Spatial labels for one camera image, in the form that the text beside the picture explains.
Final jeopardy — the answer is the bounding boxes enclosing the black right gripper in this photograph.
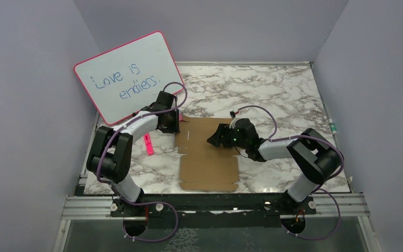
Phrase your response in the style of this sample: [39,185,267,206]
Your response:
[207,123,248,149]

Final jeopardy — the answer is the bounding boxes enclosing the brown cardboard box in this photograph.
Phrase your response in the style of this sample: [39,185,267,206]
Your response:
[175,115,239,192]

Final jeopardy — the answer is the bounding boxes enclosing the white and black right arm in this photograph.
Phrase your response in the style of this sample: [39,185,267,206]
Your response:
[207,118,344,214]

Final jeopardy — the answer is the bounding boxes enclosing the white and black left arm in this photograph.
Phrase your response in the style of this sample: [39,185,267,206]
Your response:
[86,91,179,216]

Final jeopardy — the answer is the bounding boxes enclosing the pink marker pen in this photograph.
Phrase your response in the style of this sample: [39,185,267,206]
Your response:
[143,133,155,155]

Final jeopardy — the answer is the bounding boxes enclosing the pink framed whiteboard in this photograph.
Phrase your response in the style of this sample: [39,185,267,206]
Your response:
[73,31,184,125]

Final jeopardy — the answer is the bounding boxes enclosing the green capped marker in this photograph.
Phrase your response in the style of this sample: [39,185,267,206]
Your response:
[328,119,337,135]

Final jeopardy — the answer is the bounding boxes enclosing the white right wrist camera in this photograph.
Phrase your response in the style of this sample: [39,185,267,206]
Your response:
[229,117,240,128]

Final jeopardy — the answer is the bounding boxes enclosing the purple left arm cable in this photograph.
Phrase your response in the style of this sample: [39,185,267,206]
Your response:
[95,81,188,243]

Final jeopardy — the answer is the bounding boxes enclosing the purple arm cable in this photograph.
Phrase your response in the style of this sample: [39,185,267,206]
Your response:
[95,81,188,243]
[230,104,345,242]

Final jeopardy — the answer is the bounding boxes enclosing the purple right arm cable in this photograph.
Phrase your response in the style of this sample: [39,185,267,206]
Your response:
[230,104,345,242]

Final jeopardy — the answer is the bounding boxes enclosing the aluminium frame rail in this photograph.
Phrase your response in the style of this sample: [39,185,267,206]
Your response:
[61,194,370,221]

